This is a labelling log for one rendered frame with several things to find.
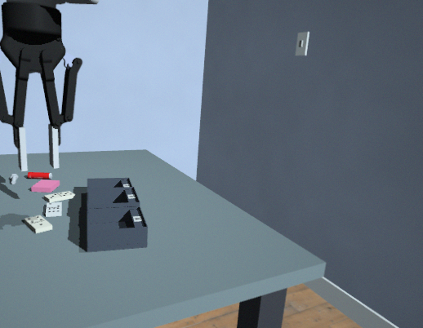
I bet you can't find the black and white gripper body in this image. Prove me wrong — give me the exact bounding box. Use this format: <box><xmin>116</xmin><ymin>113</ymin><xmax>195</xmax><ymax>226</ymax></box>
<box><xmin>0</xmin><ymin>2</ymin><xmax>66</xmax><ymax>74</ymax></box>

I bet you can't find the dark grey rack of bins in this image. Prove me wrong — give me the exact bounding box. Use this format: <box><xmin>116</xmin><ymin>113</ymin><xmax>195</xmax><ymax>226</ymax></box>
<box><xmin>87</xmin><ymin>178</ymin><xmax>148</xmax><ymax>252</ymax></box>

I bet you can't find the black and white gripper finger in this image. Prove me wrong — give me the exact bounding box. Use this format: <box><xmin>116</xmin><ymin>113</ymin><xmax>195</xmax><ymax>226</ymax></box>
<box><xmin>0</xmin><ymin>48</ymin><xmax>32</xmax><ymax>171</ymax></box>
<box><xmin>40</xmin><ymin>50</ymin><xmax>82</xmax><ymax>168</ymax></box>

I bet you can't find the red battery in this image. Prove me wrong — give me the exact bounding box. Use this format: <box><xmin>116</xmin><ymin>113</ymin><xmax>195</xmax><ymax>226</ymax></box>
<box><xmin>28</xmin><ymin>172</ymin><xmax>52</xmax><ymax>180</ymax></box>

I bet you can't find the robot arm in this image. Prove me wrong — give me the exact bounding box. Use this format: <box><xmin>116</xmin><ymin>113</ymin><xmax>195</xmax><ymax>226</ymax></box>
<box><xmin>7</xmin><ymin>0</ymin><xmax>100</xmax><ymax>8</ymax></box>

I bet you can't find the white domino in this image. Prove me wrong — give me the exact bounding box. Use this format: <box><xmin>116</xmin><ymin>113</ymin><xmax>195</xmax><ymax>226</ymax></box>
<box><xmin>44</xmin><ymin>191</ymin><xmax>75</xmax><ymax>202</ymax></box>
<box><xmin>24</xmin><ymin>215</ymin><xmax>52</xmax><ymax>233</ymax></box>
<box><xmin>46</xmin><ymin>202</ymin><xmax>62</xmax><ymax>217</ymax></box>

